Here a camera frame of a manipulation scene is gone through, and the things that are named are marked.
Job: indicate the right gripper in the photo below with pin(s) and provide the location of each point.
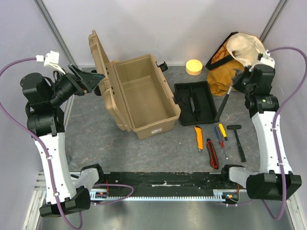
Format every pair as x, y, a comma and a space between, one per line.
242, 78

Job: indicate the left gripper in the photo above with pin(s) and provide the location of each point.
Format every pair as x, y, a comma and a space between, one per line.
91, 79

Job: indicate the tan plastic tool box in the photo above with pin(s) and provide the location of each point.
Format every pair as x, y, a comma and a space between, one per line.
135, 92

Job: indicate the black rubber mallet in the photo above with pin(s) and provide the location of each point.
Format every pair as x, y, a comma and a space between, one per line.
240, 149

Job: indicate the yellow and black screwdriver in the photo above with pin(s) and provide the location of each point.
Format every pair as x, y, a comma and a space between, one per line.
223, 132

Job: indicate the black tool box tray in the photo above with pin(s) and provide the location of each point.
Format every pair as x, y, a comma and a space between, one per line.
196, 103

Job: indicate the blue and red screwdriver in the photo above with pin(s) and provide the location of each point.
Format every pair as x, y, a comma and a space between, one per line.
220, 139

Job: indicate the black handled hammer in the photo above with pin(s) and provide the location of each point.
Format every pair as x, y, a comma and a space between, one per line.
223, 103

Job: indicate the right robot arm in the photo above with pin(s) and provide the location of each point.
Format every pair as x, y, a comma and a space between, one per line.
275, 179

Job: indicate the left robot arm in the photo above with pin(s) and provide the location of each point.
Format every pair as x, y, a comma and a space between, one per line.
45, 121

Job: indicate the yellow and cream tote bag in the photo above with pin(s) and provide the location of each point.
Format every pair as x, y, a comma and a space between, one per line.
237, 51

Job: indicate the yellow round sponge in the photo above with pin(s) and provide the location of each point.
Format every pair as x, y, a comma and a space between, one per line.
194, 67

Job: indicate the yellow utility knife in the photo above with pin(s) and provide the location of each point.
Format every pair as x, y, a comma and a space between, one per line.
199, 138

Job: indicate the red and black utility knife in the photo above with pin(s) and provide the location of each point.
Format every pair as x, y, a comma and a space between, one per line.
212, 154

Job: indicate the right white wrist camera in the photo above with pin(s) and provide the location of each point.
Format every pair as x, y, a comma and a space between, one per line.
264, 59

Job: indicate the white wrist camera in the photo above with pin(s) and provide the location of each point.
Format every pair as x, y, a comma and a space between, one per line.
264, 59
51, 60

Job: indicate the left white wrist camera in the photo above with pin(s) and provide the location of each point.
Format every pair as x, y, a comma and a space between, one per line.
51, 60

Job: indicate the slotted cable duct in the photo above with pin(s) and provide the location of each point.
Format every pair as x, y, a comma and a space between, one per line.
99, 195

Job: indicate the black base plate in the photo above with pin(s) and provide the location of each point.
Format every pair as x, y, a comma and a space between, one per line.
167, 183

